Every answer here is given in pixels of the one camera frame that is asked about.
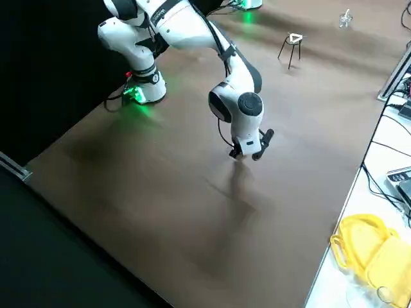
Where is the clear glass alcohol lamp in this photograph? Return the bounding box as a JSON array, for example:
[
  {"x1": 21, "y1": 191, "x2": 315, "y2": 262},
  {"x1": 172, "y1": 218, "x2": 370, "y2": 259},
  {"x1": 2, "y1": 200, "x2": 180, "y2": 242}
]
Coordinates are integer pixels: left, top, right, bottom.
[{"x1": 338, "y1": 8, "x2": 353, "y2": 30}]

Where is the white desk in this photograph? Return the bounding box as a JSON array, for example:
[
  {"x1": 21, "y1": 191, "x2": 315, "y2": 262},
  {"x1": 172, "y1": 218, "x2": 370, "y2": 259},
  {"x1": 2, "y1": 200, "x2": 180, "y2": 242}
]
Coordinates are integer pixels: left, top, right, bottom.
[{"x1": 304, "y1": 102, "x2": 411, "y2": 308}]

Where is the grey device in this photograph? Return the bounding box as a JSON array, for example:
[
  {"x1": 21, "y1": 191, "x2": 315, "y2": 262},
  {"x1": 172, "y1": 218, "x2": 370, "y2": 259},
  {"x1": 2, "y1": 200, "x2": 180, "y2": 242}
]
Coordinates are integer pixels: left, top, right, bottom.
[{"x1": 385, "y1": 166, "x2": 411, "y2": 219}]

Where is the clear glass vase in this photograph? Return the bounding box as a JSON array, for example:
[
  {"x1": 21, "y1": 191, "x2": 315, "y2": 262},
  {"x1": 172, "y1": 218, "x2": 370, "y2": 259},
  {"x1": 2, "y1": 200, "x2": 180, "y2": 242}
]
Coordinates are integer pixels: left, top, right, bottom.
[{"x1": 345, "y1": 278, "x2": 398, "y2": 308}]

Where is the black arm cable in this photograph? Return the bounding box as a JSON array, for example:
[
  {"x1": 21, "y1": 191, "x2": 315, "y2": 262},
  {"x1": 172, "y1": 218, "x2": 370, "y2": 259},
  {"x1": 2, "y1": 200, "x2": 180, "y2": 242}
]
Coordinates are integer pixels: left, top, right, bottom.
[{"x1": 205, "y1": 19, "x2": 240, "y2": 149}]

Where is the black base cable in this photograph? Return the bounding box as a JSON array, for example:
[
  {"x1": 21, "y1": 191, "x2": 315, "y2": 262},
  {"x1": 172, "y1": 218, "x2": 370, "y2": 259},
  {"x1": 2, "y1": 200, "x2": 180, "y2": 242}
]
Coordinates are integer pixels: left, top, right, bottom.
[{"x1": 104, "y1": 85, "x2": 131, "y2": 112}]

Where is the aluminium frame post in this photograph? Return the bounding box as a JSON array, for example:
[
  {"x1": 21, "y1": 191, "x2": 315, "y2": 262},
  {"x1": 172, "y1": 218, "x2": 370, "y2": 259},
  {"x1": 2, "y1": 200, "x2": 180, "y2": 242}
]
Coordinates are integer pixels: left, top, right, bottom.
[
  {"x1": 377, "y1": 43, "x2": 411, "y2": 103},
  {"x1": 0, "y1": 150, "x2": 33, "y2": 183}
]

